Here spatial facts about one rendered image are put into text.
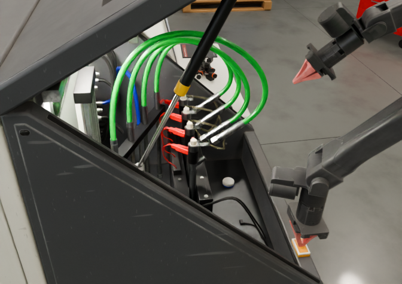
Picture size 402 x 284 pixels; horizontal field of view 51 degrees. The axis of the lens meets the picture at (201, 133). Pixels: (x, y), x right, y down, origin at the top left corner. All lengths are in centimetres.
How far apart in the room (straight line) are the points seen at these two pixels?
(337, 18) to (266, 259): 60
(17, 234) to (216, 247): 35
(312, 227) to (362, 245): 153
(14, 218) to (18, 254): 9
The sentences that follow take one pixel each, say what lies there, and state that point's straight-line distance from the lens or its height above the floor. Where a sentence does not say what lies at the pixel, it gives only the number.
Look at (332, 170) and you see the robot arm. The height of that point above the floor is 125.
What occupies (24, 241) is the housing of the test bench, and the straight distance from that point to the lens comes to 79.
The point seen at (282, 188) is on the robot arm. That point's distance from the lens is 93.
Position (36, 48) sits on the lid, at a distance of 62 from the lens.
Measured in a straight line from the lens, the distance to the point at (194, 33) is 93.
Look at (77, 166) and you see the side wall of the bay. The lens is 67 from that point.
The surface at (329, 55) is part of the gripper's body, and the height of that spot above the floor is 133.
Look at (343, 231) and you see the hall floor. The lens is 255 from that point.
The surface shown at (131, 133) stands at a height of 113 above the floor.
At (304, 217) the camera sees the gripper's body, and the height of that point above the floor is 108.
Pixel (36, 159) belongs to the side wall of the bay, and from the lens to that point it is 67.
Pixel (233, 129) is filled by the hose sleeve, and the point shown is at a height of 117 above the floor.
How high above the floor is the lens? 175
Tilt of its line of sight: 34 degrees down
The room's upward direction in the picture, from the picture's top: 2 degrees clockwise
